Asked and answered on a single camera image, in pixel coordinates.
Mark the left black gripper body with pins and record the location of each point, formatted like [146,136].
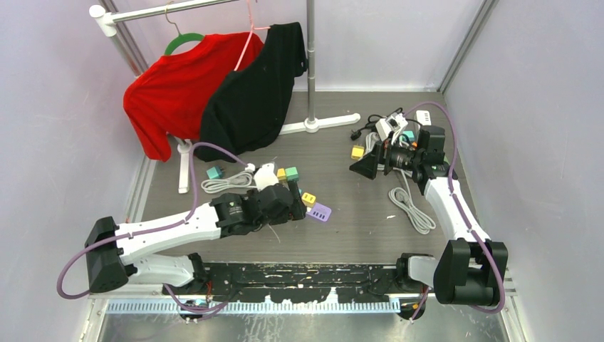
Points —
[284,217]

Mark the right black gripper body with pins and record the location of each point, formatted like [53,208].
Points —
[402,157]

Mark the yellow plug adapter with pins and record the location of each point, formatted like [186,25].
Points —
[357,152]

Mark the purple power strip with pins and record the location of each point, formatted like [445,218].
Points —
[320,212]

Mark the teal plug adapter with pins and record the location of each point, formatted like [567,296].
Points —
[410,135]

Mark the green adapter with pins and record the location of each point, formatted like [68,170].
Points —
[292,174]

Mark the white power strip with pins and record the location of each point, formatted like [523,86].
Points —
[423,117]

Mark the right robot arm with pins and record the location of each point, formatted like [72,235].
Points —
[472,266]

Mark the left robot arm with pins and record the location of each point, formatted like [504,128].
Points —
[119,254]

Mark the yellow adapter on purple strip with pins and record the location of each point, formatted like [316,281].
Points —
[308,199]

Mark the black t-shirt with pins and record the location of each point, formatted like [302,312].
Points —
[249,108]

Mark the red t-shirt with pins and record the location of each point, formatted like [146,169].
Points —
[169,98]

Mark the pink clothes hanger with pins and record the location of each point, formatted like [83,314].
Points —
[253,28]

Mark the green clothes hanger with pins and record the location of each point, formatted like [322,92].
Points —
[181,38]

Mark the white clothes rack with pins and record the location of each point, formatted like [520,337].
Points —
[112,23]

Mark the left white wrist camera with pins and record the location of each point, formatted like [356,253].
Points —
[265,176]

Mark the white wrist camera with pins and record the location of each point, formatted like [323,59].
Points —
[265,176]
[390,127]

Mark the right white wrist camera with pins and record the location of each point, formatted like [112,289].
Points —
[390,127]

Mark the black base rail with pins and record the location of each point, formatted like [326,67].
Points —
[301,283]

